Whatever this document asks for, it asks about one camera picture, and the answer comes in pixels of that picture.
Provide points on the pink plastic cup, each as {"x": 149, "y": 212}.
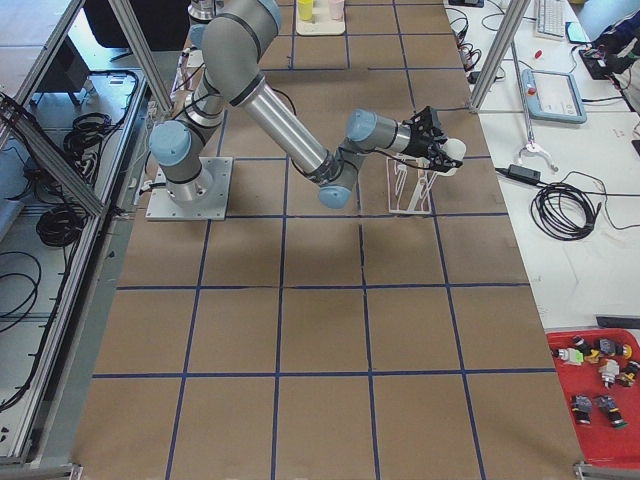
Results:
{"x": 336, "y": 9}

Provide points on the aluminium frame post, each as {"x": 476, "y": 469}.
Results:
{"x": 502, "y": 40}

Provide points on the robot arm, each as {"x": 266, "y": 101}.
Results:
{"x": 232, "y": 44}

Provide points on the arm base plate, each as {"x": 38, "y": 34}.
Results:
{"x": 205, "y": 198}

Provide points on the white keyboard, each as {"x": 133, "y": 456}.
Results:
{"x": 549, "y": 19}

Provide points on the black power adapter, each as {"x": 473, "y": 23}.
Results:
{"x": 520, "y": 174}

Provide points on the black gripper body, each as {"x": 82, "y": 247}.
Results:
{"x": 418, "y": 145}

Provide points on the teach pendant tablet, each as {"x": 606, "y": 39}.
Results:
{"x": 552, "y": 96}

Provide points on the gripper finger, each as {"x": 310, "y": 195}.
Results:
{"x": 445, "y": 164}

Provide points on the red parts tray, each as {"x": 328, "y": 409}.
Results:
{"x": 599, "y": 375}

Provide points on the cream plastic tray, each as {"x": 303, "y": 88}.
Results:
{"x": 321, "y": 25}

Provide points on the white wire cup rack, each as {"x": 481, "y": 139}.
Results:
{"x": 409, "y": 185}

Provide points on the white plastic cup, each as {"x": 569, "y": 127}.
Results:
{"x": 455, "y": 149}

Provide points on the reacher grabber tool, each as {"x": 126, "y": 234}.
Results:
{"x": 531, "y": 148}

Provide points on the yellow plastic cup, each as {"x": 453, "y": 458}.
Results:
{"x": 305, "y": 10}

